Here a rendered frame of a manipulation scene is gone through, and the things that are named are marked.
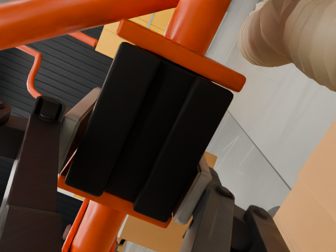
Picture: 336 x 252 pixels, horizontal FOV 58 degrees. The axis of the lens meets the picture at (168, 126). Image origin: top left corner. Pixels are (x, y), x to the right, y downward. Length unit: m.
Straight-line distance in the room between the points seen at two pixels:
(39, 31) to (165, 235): 1.60
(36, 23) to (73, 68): 11.00
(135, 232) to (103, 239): 1.52
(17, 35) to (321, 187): 0.35
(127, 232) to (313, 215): 0.97
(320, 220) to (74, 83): 10.59
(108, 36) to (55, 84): 4.46
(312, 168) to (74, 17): 0.35
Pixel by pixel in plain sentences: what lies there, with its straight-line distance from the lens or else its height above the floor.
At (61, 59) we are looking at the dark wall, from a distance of 11.29.
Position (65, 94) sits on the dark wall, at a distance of 11.43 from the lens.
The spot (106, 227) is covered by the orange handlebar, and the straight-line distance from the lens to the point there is 0.17.
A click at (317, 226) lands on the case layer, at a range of 1.05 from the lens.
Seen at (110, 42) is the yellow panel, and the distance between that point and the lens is 7.55.
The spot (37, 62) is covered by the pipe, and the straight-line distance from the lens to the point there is 8.83.
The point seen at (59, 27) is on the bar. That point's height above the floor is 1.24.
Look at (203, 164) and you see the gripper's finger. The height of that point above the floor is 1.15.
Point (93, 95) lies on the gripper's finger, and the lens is 0.18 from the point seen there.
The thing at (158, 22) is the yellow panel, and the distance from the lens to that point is 7.45.
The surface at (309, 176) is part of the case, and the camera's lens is 0.43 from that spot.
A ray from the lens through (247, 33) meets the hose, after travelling 0.21.
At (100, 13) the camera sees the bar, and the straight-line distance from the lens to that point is 0.16.
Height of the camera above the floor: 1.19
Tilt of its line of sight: 8 degrees down
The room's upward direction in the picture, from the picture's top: 66 degrees counter-clockwise
